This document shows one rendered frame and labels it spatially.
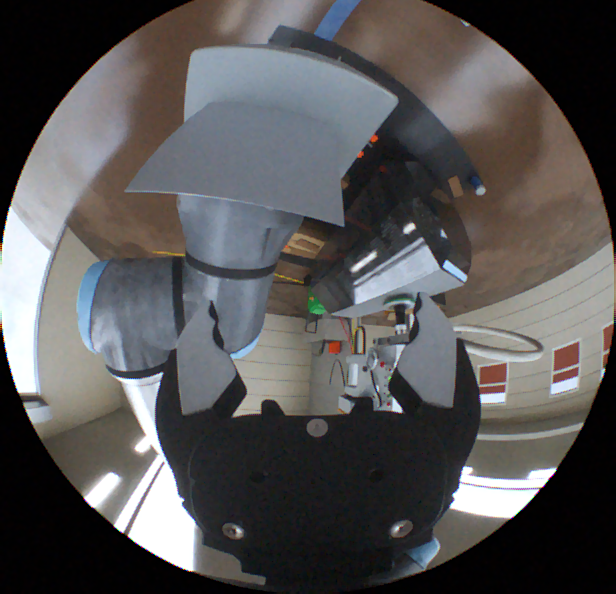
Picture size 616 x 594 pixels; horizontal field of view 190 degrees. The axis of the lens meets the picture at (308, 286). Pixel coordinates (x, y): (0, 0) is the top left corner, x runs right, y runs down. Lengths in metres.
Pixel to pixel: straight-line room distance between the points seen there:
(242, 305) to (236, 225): 0.12
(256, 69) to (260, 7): 0.96
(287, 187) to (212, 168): 0.09
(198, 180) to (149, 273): 0.14
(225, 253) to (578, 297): 7.21
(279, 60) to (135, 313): 0.44
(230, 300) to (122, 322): 0.16
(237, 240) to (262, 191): 0.06
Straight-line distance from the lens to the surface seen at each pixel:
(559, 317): 7.00
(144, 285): 0.29
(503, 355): 0.62
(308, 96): 0.41
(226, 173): 0.23
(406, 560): 0.24
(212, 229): 0.22
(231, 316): 0.29
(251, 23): 1.31
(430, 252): 0.97
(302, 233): 1.84
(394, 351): 1.16
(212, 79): 0.44
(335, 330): 4.22
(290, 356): 6.14
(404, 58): 1.32
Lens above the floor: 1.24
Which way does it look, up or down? 21 degrees down
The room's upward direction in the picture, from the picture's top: 177 degrees counter-clockwise
